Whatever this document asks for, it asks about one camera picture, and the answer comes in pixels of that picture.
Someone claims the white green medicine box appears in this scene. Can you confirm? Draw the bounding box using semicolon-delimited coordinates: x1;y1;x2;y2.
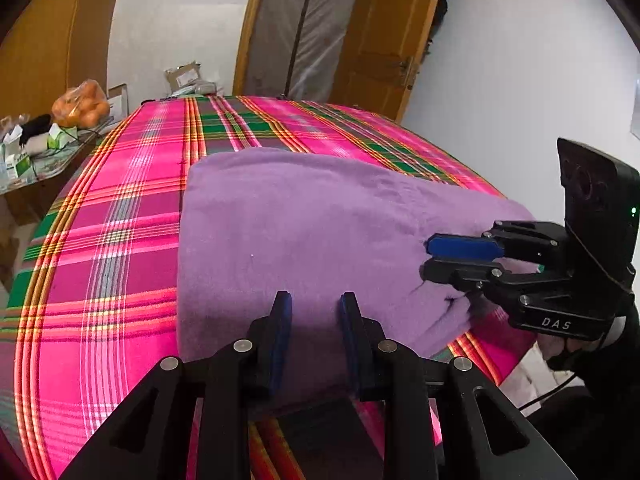
6;153;32;181

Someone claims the black cable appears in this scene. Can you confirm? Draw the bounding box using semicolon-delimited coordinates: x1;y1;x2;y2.
516;372;580;413

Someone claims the purple fleece garment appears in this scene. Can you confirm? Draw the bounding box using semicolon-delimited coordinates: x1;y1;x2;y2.
177;148;535;404

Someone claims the pink plaid bed sheet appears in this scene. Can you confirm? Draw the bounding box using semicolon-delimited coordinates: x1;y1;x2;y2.
0;94;539;480

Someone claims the wooden wardrobe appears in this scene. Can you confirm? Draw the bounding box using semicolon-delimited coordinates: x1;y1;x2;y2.
1;0;116;116

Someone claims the wooden door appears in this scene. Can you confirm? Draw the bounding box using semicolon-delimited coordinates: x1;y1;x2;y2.
329;0;438;122

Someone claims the right hand white glove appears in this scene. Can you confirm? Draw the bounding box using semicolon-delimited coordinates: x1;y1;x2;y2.
537;334;600;373

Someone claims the black camera box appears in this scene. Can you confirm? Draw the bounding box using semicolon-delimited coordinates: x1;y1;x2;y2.
556;138;639;289

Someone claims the bag of oranges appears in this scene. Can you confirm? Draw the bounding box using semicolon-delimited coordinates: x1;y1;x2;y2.
51;79;110;129

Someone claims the cardboard box with label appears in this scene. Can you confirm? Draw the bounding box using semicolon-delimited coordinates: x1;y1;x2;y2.
164;62;201;91

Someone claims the white carton box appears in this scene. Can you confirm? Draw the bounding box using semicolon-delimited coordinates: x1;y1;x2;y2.
107;84;129;122

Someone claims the folding side table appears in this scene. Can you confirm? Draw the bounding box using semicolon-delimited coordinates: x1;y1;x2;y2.
1;117;118;226

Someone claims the plastic covered doorway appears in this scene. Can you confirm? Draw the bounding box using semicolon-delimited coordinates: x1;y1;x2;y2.
232;0;356;102

